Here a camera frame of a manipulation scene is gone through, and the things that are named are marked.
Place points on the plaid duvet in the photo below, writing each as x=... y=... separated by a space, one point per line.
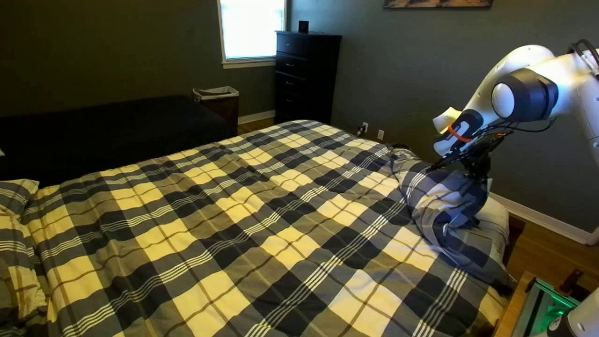
x=217 y=249

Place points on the black dresser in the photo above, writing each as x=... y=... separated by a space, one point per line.
x=307 y=77

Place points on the metal bracket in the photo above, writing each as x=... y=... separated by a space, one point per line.
x=548 y=309

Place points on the plaid pillow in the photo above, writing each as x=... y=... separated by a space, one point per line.
x=15 y=195
x=19 y=273

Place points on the small trash bin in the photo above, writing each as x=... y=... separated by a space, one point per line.
x=217 y=103

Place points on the small black dresser item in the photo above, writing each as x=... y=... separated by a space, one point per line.
x=303 y=26

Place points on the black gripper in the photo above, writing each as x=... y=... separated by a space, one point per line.
x=479 y=152

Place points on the framed wall picture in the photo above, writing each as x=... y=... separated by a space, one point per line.
x=436 y=2

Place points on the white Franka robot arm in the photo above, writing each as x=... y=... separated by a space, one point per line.
x=543 y=86

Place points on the wooden robot cart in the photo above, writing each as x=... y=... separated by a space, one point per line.
x=513 y=305

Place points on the dark low daybed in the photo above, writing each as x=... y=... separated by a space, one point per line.
x=105 y=133

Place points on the bright window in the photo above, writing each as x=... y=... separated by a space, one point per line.
x=253 y=28

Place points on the white bed sheet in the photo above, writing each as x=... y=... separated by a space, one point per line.
x=496 y=217

